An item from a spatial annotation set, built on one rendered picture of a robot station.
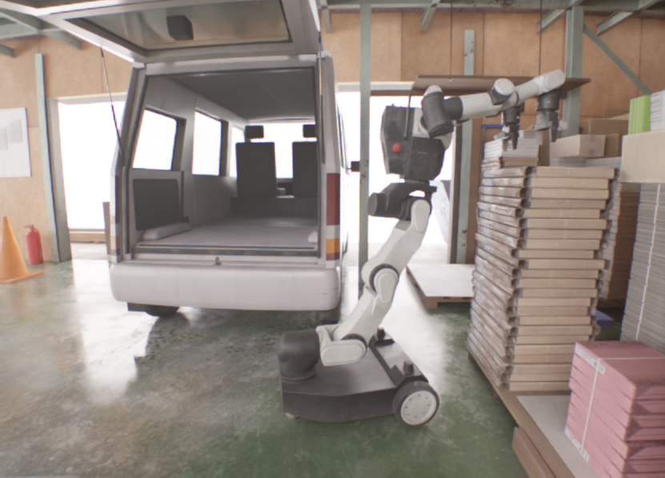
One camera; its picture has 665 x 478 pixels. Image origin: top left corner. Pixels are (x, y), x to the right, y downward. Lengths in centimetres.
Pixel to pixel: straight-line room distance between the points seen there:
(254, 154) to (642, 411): 364
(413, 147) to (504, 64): 304
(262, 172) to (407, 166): 264
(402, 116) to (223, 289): 133
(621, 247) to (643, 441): 216
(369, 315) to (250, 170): 274
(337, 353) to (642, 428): 106
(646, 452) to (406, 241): 104
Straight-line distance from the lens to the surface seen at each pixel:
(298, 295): 191
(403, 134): 147
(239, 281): 196
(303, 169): 378
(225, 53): 226
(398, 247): 150
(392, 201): 145
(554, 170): 159
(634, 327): 179
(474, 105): 141
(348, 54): 410
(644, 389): 132
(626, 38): 519
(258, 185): 391
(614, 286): 343
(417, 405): 158
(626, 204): 334
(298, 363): 154
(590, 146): 340
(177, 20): 194
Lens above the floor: 103
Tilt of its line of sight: 8 degrees down
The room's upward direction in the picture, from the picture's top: straight up
